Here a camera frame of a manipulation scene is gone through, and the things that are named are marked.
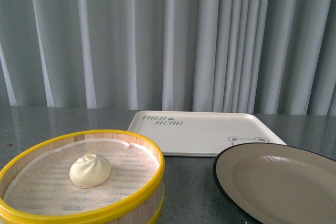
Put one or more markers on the cream bear print tray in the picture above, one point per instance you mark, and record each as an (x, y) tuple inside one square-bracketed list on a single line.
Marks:
[(200, 134)]

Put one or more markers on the yellow rimmed bamboo steamer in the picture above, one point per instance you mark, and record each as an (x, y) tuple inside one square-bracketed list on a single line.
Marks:
[(144, 206)]

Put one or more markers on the white steamer liner cloth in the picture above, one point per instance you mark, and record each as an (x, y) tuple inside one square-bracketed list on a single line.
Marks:
[(44, 186)]

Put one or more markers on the beige plate with black rim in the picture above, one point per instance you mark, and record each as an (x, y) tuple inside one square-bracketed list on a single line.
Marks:
[(273, 183)]

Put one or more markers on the white steamed bun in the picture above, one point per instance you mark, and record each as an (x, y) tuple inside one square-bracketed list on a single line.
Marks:
[(90, 170)]

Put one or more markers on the grey pleated curtain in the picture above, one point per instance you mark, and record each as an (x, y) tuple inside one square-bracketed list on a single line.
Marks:
[(245, 56)]

